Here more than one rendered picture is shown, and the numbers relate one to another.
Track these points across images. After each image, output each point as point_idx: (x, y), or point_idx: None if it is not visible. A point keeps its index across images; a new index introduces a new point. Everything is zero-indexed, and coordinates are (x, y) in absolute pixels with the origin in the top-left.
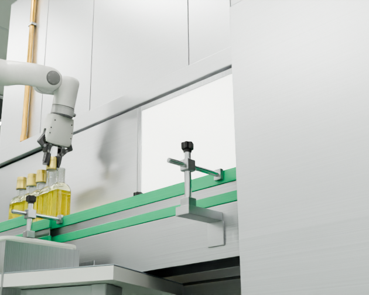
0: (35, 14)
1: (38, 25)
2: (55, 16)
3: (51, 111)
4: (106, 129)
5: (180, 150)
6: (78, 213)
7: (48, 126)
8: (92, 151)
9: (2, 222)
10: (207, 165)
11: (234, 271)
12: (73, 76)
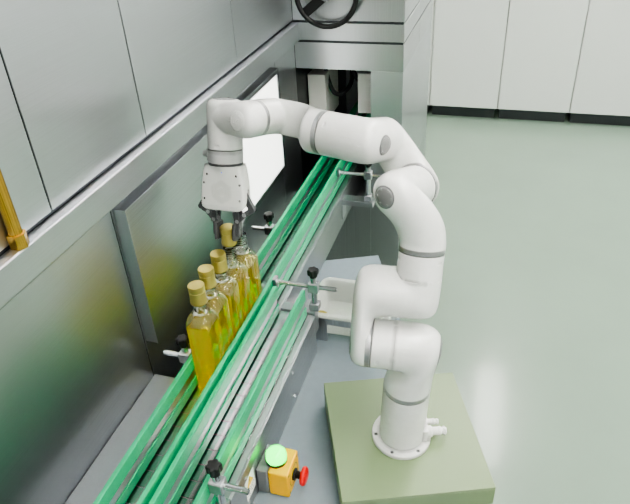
0: None
1: None
2: None
3: (240, 161)
4: (197, 157)
5: (255, 158)
6: (284, 261)
7: (249, 184)
8: (186, 195)
9: (285, 328)
10: (269, 164)
11: None
12: (95, 65)
